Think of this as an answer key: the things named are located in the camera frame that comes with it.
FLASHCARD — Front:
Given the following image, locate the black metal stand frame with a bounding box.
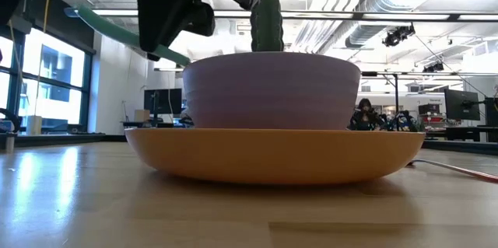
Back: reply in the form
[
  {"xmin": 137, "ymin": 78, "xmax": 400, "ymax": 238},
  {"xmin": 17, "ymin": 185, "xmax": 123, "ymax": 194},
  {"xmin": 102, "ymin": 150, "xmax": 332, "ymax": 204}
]
[{"xmin": 360, "ymin": 70, "xmax": 400, "ymax": 102}]

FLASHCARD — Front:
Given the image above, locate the window with dark frame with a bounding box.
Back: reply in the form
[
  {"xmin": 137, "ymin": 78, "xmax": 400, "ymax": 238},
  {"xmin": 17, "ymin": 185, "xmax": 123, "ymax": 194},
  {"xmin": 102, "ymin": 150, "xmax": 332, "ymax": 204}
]
[{"xmin": 0, "ymin": 26, "xmax": 95, "ymax": 133}]

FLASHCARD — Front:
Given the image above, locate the long ceiling light rail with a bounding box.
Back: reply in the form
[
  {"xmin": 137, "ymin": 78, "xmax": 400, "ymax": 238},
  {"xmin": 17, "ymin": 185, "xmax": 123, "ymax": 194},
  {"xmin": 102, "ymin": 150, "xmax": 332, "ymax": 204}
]
[{"xmin": 64, "ymin": 5, "xmax": 498, "ymax": 23}]

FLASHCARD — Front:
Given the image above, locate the black curved cable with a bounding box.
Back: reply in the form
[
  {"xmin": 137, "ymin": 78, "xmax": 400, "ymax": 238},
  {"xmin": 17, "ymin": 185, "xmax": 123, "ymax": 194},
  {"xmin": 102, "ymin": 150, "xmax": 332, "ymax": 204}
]
[{"xmin": 0, "ymin": 107, "xmax": 23, "ymax": 134}]

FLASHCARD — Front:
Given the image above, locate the green spatula handle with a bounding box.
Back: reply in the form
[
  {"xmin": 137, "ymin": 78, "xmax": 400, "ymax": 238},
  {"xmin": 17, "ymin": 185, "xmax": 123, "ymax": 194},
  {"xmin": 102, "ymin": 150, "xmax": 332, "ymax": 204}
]
[{"xmin": 75, "ymin": 4, "xmax": 192, "ymax": 68}]

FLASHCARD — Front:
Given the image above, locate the purple bowl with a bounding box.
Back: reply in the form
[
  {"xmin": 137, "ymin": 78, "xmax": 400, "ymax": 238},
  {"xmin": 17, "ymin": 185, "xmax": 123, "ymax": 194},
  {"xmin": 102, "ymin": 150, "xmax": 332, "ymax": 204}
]
[{"xmin": 182, "ymin": 51, "xmax": 362, "ymax": 131}]

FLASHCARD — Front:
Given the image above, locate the black computer monitor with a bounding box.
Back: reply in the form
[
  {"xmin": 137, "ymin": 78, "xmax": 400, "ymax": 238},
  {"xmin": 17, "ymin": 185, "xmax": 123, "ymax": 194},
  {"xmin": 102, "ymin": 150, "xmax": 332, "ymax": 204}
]
[
  {"xmin": 444, "ymin": 89, "xmax": 482, "ymax": 122},
  {"xmin": 143, "ymin": 88, "xmax": 184, "ymax": 117},
  {"xmin": 484, "ymin": 96, "xmax": 498, "ymax": 127}
]

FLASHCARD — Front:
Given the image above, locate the red plastic utensil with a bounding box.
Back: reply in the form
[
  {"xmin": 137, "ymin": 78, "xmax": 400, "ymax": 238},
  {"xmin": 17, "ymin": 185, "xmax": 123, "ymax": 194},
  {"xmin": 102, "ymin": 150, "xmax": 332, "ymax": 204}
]
[{"xmin": 406, "ymin": 158, "xmax": 498, "ymax": 184}]

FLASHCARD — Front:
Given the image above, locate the silver ventilation duct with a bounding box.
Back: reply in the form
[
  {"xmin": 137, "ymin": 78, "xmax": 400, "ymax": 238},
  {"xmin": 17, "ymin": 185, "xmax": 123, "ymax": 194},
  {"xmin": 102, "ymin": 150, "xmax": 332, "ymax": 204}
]
[{"xmin": 345, "ymin": 23, "xmax": 391, "ymax": 49}]

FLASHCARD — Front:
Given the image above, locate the white cylinder container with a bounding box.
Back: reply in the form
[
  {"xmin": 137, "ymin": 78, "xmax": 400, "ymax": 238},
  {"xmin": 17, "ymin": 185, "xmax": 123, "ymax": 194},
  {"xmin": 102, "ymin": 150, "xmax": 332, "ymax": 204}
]
[{"xmin": 26, "ymin": 115, "xmax": 44, "ymax": 137}]

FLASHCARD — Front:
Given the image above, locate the cardboard box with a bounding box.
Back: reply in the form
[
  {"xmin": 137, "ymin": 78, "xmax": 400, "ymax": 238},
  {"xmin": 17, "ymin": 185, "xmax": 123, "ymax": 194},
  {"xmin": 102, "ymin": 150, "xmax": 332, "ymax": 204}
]
[{"xmin": 134, "ymin": 108, "xmax": 151, "ymax": 123}]

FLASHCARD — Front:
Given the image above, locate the black ceiling spotlight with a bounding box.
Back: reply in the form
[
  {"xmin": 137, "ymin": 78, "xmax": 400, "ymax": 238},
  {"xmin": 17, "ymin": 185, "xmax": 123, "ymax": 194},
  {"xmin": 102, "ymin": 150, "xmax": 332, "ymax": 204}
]
[
  {"xmin": 423, "ymin": 61, "xmax": 445, "ymax": 74},
  {"xmin": 381, "ymin": 23, "xmax": 416, "ymax": 48}
]

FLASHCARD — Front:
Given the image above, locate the dark office desk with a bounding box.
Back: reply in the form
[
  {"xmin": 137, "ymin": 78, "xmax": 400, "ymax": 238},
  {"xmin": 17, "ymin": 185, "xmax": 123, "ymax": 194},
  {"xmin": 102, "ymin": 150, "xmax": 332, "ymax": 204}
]
[
  {"xmin": 426, "ymin": 124, "xmax": 498, "ymax": 142},
  {"xmin": 120, "ymin": 119, "xmax": 184, "ymax": 129}
]

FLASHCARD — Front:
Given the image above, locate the person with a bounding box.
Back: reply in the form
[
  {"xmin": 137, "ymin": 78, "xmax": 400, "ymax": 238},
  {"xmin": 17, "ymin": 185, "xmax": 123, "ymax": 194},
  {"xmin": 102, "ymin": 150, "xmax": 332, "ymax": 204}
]
[{"xmin": 349, "ymin": 97, "xmax": 384, "ymax": 132}]

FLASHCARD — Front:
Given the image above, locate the orange plate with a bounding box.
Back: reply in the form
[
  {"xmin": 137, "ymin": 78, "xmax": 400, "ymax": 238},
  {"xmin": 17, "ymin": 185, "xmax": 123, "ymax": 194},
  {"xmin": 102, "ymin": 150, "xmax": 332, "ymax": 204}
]
[{"xmin": 124, "ymin": 127, "xmax": 426, "ymax": 186}]

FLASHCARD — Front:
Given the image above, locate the grey short post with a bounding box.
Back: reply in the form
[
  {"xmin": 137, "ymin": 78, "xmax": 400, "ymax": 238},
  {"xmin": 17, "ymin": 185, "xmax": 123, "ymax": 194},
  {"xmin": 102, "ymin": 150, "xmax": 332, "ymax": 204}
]
[{"xmin": 5, "ymin": 132, "xmax": 16, "ymax": 155}]

